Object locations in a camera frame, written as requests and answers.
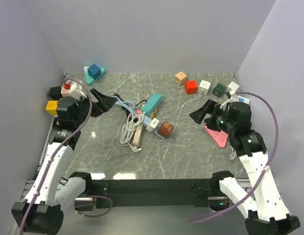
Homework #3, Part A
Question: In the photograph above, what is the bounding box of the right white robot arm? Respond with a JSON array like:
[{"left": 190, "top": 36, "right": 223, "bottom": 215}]
[{"left": 189, "top": 99, "right": 301, "bottom": 235}]

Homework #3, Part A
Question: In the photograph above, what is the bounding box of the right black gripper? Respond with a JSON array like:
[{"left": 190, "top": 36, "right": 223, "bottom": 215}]
[{"left": 189, "top": 98, "right": 234, "bottom": 134}]

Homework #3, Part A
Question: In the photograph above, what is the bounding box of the yellow cube socket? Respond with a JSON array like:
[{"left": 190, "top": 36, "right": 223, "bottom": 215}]
[{"left": 46, "top": 100, "right": 58, "bottom": 117}]

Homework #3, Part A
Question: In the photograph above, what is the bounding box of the black cube socket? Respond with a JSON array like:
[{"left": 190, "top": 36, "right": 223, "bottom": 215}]
[{"left": 49, "top": 86, "right": 63, "bottom": 100}]

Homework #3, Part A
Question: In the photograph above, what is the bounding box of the white cube socket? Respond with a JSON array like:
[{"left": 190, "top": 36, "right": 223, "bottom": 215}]
[
  {"left": 198, "top": 80, "right": 211, "bottom": 95},
  {"left": 226, "top": 82, "right": 240, "bottom": 93}
]

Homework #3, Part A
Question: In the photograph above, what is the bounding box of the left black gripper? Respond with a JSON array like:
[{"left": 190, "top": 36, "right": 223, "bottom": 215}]
[{"left": 73, "top": 88, "right": 117, "bottom": 126}]

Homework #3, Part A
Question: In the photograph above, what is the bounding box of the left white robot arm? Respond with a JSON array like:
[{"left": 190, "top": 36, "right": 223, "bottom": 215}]
[{"left": 11, "top": 89, "right": 117, "bottom": 235}]

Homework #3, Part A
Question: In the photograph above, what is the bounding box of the white cube socket right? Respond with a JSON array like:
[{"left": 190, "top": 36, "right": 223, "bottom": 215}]
[{"left": 226, "top": 82, "right": 240, "bottom": 93}]

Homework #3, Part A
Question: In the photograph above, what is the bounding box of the beige power strip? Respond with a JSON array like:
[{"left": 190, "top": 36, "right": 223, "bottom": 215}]
[{"left": 131, "top": 107, "right": 158, "bottom": 147}]

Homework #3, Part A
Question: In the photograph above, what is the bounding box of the pink triangular power strip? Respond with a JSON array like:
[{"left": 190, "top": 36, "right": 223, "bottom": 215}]
[{"left": 204, "top": 126, "right": 228, "bottom": 148}]

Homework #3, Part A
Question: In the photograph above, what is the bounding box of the blue cube socket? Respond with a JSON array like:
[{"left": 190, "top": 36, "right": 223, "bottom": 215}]
[{"left": 87, "top": 64, "right": 101, "bottom": 79}]

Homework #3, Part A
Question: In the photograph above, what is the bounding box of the peach cube socket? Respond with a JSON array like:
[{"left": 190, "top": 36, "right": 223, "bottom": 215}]
[{"left": 174, "top": 71, "right": 187, "bottom": 85}]

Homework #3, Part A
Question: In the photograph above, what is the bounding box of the black base bar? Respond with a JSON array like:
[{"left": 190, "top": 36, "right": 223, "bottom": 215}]
[{"left": 93, "top": 179, "right": 214, "bottom": 207}]

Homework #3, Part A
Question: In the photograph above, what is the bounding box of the dark red cube socket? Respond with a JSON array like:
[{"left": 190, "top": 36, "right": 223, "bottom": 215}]
[{"left": 157, "top": 121, "right": 174, "bottom": 138}]

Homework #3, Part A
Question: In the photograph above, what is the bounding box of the white multicolour power strip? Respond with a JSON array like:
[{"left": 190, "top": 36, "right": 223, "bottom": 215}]
[{"left": 237, "top": 95, "right": 250, "bottom": 105}]

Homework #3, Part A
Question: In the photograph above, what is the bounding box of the teal triangular power strip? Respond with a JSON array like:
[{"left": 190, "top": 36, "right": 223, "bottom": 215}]
[{"left": 83, "top": 64, "right": 106, "bottom": 86}]

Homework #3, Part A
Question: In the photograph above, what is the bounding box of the white plug adapter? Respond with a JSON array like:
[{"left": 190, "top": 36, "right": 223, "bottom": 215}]
[{"left": 146, "top": 118, "right": 159, "bottom": 132}]

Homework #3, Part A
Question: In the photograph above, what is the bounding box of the beige cube socket left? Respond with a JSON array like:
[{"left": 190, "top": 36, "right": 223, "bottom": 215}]
[{"left": 61, "top": 86, "right": 70, "bottom": 97}]

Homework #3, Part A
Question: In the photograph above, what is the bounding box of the light blue power strip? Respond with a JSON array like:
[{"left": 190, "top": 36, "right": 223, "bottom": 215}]
[{"left": 140, "top": 111, "right": 165, "bottom": 140}]

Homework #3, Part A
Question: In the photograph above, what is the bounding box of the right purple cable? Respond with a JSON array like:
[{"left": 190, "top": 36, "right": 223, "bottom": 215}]
[{"left": 188, "top": 91, "right": 280, "bottom": 225}]

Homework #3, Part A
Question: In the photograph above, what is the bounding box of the white cable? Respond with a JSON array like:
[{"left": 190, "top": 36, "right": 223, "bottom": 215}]
[{"left": 120, "top": 112, "right": 145, "bottom": 154}]

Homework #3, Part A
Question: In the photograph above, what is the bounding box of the dark green cube socket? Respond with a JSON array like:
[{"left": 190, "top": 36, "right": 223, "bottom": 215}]
[{"left": 212, "top": 83, "right": 226, "bottom": 97}]

